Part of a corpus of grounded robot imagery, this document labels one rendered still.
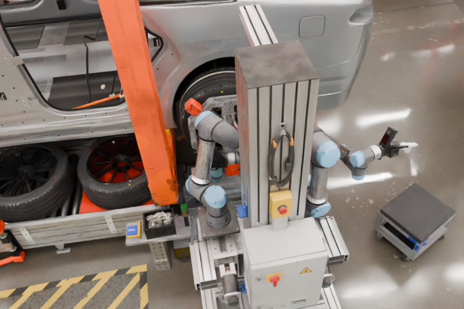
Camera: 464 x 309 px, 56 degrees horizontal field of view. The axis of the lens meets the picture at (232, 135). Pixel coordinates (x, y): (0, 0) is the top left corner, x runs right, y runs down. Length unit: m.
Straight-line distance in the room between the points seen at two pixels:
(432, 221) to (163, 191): 1.85
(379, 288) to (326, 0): 1.98
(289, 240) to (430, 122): 2.88
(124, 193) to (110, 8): 1.55
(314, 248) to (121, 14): 1.36
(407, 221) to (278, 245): 1.50
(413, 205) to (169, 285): 1.83
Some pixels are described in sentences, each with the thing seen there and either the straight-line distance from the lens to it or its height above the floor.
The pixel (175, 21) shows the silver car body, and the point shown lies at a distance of 2.75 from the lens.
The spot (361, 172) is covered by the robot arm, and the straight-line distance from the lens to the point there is 2.44.
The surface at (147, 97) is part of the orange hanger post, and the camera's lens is 2.41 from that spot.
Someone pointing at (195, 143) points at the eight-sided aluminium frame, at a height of 0.78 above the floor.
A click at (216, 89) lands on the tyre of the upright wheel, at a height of 1.16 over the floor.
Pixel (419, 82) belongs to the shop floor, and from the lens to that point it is 5.12.
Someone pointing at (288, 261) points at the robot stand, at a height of 1.23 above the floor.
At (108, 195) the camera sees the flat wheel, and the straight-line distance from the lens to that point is 3.31.
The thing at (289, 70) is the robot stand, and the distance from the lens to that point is 1.54.
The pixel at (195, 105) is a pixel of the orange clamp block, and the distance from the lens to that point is 2.86.
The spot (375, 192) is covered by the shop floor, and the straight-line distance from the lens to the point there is 3.87.
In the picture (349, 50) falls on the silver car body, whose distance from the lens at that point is 3.11.
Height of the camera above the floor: 2.92
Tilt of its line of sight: 44 degrees down
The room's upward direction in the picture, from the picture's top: 4 degrees counter-clockwise
